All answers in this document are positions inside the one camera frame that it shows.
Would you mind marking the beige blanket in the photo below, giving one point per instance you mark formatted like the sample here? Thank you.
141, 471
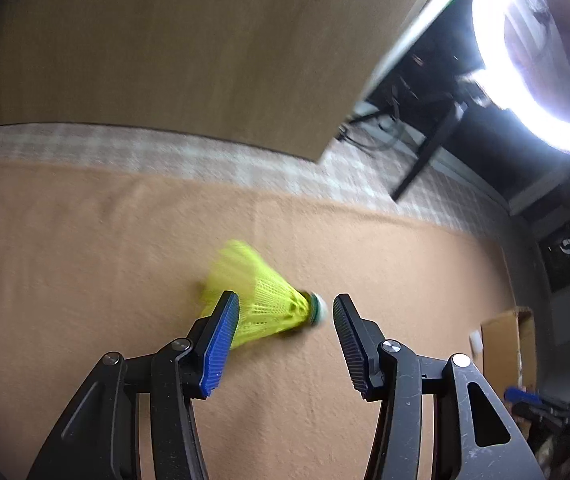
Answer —
90, 260

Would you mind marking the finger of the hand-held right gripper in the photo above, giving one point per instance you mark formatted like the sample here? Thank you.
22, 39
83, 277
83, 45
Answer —
540, 412
520, 394

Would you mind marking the large wooden board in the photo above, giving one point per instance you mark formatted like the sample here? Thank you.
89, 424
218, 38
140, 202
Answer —
165, 50

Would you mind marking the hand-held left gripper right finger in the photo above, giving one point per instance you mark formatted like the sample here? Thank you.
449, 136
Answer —
352, 345

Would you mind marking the cardboard box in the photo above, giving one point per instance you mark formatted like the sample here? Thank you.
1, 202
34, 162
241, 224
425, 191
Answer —
500, 355

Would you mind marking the checked cloth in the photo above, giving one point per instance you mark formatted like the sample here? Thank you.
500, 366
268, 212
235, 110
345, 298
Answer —
115, 147

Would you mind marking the yellow shuttlecock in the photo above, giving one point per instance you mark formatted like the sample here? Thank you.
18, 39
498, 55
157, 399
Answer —
270, 300

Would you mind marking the black tripod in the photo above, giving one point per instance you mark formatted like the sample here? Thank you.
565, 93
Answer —
430, 150

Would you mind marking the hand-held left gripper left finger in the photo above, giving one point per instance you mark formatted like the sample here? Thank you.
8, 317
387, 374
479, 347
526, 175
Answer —
220, 345

